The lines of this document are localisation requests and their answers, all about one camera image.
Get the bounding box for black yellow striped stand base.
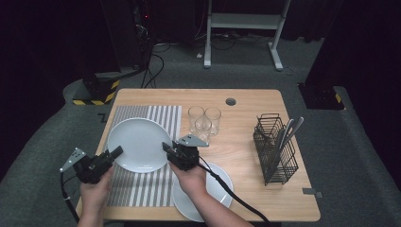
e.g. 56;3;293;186
72;72;121;107

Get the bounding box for black wire cutlery rack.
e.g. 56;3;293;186
253;113;300;186

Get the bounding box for person's left hand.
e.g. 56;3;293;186
78;166;114;213

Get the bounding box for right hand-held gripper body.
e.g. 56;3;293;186
169;133;210;172

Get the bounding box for right hand-held gripper cable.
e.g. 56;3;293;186
198;155;272;225

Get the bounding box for white metal stand frame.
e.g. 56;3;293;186
202;0;292;72

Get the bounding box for black floor cables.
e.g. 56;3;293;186
140;44;166;89

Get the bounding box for black equipment tower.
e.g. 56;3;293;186
100;0;153;69

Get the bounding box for person's right hand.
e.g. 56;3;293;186
169;163;209;199

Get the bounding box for brown white striped placemat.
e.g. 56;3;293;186
96;105;183;208

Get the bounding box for left hand-held gripper cable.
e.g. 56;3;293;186
59;171;80;224

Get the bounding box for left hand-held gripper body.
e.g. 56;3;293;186
59;147;115;185

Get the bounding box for hand-held gripper cable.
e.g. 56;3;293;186
59;171;80;224
198;155;272;225

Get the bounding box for silver cutlery piece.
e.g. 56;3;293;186
273;116;305;165
266;118;296;183

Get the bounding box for white plate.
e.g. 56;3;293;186
107;117;174;174
171;162;235;223

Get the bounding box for grey floor tape patch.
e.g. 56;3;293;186
302;187;323;199

